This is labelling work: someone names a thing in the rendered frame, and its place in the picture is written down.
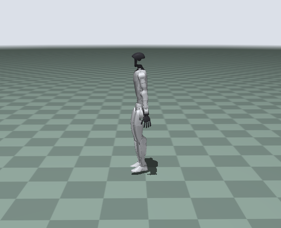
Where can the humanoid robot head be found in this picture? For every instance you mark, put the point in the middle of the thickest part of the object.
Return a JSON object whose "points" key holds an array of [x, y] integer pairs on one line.
{"points": [[138, 56]]}

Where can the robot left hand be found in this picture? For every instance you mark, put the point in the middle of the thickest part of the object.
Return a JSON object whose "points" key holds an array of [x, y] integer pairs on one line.
{"points": [[146, 119]]}

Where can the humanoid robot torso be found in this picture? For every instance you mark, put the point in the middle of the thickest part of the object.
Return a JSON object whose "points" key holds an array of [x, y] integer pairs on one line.
{"points": [[138, 89]]}

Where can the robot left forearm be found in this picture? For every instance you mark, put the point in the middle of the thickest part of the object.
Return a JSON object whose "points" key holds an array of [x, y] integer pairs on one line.
{"points": [[145, 102]]}

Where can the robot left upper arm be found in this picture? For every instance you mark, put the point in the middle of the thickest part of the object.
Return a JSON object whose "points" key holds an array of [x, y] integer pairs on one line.
{"points": [[141, 77]]}

